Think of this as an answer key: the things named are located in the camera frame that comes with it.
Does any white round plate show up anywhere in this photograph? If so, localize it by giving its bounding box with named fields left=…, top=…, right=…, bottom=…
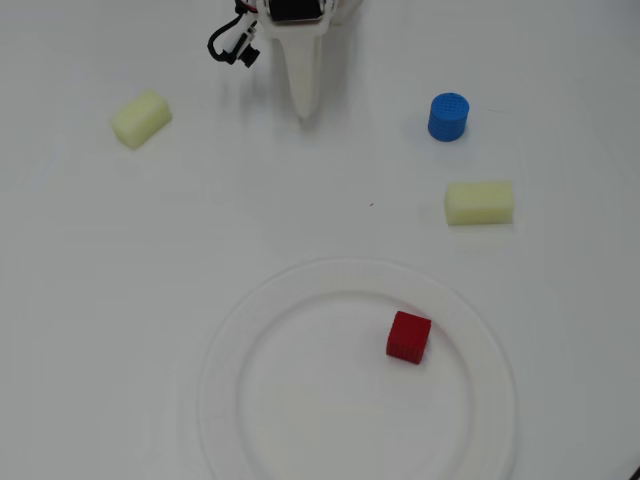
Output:
left=197, top=257, right=520, bottom=480

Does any blue ribbed cylinder block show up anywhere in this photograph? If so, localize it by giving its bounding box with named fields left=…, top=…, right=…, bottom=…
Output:
left=427, top=91, right=471, bottom=143

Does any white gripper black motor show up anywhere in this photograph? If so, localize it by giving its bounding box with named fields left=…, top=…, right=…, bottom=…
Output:
left=263, top=0, right=337, bottom=120

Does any pale yellow foam block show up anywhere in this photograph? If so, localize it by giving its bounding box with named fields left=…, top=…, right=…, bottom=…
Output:
left=443, top=179, right=516, bottom=227
left=109, top=88, right=174, bottom=152

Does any black camera cable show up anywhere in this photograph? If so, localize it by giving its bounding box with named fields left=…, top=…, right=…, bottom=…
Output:
left=206, top=12, right=251, bottom=66

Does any black and white wrist camera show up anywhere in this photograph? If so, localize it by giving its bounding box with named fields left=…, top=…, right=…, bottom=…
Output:
left=227, top=20, right=263, bottom=69

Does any red cube block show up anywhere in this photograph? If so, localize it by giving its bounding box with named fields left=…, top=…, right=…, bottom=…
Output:
left=385, top=310, right=433, bottom=366

